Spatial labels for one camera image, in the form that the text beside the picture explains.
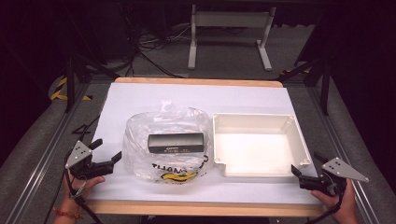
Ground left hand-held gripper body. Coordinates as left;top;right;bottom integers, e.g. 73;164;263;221
64;139;115;181

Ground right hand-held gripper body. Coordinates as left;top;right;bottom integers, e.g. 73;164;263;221
298;157;370;198

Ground clear plastic bag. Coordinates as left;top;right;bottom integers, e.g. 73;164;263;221
121;99;216;185

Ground white plastic container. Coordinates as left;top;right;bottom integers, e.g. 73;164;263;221
212;112;312;179

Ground black rectangular box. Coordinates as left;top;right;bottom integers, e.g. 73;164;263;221
147;132;205;154

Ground person's right hand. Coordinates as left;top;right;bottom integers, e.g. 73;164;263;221
310;178;359;219

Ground person's left hand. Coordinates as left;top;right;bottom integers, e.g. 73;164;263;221
63;169;106;206

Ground yellow black floor tape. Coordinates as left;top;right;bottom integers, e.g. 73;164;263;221
49;76;93;102

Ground black tripod stand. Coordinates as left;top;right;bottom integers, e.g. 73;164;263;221
278;55;332;117
64;52;120;114

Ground white paper sheet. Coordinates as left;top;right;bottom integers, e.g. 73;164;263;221
88;82;321;205

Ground white metal stand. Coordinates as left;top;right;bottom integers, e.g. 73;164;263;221
187;4;277;72

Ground aluminium rail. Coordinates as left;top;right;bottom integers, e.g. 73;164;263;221
4;82;92;224
306;87;381;224

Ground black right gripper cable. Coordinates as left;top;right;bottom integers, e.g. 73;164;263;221
306;183;346;224

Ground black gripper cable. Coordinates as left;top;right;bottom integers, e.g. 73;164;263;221
64;169;104;224
306;183;346;224

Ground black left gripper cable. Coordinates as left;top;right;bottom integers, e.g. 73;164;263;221
64;169;104;224

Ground red bracelet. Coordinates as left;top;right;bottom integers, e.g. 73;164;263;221
52;207;84;219

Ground black floor cables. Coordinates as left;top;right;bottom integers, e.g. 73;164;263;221
124;24;194;78

